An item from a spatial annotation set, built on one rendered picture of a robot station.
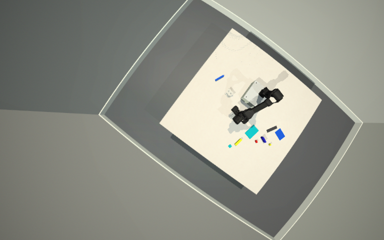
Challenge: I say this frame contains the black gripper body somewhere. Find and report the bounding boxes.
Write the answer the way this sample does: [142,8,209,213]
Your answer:
[231,106,249,124]

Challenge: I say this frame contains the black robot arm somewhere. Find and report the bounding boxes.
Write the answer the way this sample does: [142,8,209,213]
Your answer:
[232,87,284,125]

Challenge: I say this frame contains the blue flat rectangular plate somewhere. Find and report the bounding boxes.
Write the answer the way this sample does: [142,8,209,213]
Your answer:
[275,129,285,140]

